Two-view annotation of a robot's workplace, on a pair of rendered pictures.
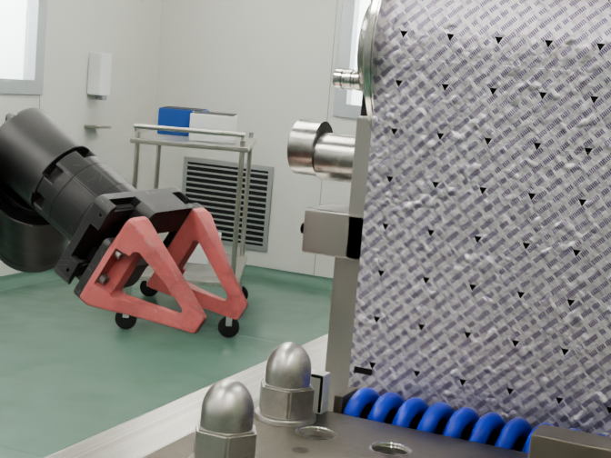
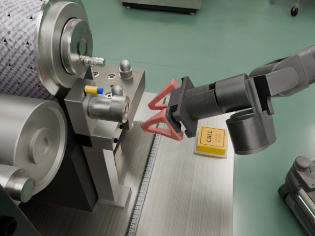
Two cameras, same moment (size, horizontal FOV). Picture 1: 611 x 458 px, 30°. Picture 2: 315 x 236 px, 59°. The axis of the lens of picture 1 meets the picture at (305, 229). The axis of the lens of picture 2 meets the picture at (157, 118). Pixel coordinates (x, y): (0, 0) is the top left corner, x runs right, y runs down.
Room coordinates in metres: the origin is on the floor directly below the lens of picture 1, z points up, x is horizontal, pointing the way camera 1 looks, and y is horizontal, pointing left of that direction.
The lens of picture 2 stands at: (1.12, 0.00, 1.46)
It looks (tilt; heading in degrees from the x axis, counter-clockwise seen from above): 46 degrees down; 168
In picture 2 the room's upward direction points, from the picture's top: straight up
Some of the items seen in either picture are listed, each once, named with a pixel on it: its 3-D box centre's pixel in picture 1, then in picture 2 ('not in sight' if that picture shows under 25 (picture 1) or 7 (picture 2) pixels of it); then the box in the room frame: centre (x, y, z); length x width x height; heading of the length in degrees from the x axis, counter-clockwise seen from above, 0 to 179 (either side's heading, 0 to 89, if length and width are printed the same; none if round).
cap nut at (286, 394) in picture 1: (287, 380); (117, 93); (0.65, 0.00, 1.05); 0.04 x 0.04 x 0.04
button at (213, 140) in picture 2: not in sight; (211, 139); (0.71, 0.22, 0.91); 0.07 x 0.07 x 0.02; 67
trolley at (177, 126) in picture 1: (192, 214); not in sight; (5.58, 0.56, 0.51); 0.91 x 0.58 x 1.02; 1
